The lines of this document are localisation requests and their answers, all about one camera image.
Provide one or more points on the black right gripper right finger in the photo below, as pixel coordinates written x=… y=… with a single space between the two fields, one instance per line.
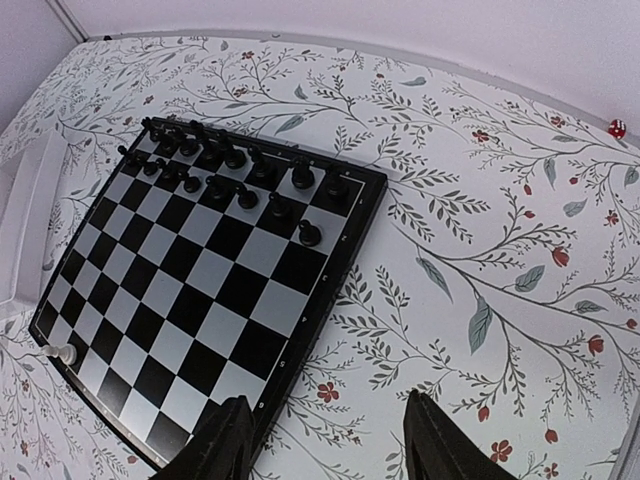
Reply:
x=437 y=449

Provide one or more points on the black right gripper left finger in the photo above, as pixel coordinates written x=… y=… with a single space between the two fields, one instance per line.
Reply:
x=222 y=447

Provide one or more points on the black and silver chessboard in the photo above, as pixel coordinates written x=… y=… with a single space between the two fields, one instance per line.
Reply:
x=176 y=302

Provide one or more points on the white chess piece corner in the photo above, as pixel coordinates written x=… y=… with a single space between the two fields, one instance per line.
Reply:
x=66 y=353

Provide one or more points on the white plastic tray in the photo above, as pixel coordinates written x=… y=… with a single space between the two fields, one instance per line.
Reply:
x=29 y=180

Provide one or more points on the black chess pawns row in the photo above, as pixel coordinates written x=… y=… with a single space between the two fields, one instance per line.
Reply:
x=281 y=208

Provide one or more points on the black chess pieces back row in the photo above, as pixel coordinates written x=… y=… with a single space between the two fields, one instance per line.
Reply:
x=302 y=177

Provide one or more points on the small red die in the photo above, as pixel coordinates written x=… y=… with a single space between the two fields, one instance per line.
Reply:
x=617 y=129

